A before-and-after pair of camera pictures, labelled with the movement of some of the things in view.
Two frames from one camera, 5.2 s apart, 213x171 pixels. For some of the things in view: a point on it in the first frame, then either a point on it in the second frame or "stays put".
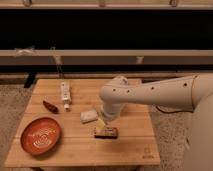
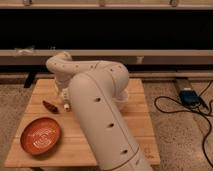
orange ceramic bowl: (40, 136) stays put
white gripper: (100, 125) -> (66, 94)
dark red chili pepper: (51, 107) stays put
